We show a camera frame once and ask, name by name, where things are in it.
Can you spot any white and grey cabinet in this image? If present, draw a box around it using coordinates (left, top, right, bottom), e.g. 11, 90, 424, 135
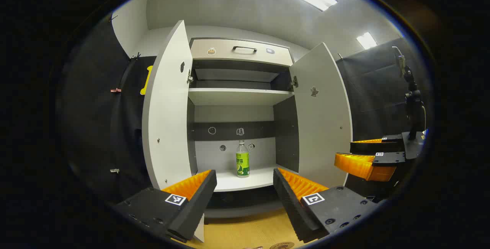
186, 37, 303, 219

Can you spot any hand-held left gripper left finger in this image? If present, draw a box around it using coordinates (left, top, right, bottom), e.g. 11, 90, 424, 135
114, 169, 217, 242

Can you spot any clear bottle with green label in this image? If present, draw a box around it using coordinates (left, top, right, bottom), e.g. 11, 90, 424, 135
236, 140, 250, 178

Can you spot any beige cabinet drawer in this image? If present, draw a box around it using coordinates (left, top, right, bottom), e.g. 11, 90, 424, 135
190, 39, 294, 67

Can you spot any small ceiling light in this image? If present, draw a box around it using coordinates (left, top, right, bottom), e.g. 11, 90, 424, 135
356, 32, 377, 49

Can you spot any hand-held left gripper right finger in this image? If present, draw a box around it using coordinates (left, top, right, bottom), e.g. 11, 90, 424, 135
273, 167, 379, 243

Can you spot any black backdrop cloth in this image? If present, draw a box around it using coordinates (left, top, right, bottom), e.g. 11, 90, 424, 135
57, 14, 157, 207
336, 37, 427, 203

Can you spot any white cabinet door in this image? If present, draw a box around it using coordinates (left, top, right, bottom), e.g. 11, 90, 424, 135
142, 20, 206, 242
290, 42, 353, 188

